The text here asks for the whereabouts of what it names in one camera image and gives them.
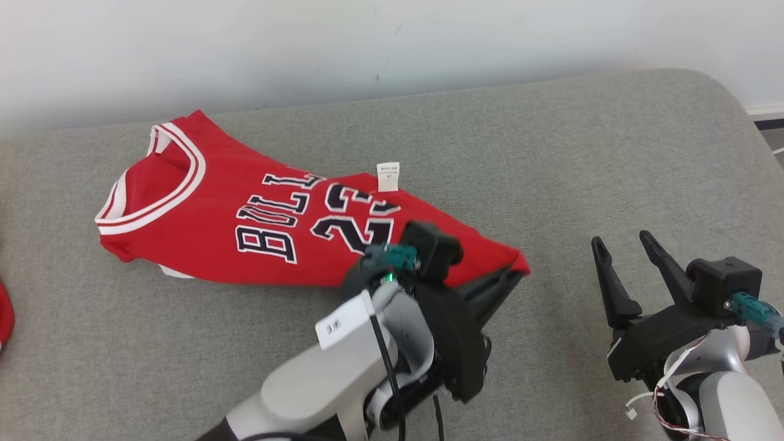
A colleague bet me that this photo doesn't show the red shorts with white stripe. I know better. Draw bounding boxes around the red shorts with white stripe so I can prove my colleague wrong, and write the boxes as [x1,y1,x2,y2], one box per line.
[0,279,15,353]

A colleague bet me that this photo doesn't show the white skirting board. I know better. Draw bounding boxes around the white skirting board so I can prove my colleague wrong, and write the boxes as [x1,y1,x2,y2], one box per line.
[744,103,784,121]

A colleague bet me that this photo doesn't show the red Bulls basketball jersey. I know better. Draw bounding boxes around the red Bulls basketball jersey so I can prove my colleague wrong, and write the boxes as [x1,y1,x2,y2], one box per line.
[95,109,532,287]

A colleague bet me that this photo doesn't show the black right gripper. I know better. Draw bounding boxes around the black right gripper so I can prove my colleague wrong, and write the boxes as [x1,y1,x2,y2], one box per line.
[591,232,739,382]

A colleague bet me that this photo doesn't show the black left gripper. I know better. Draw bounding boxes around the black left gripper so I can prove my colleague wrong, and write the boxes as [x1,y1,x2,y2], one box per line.
[416,265,527,403]

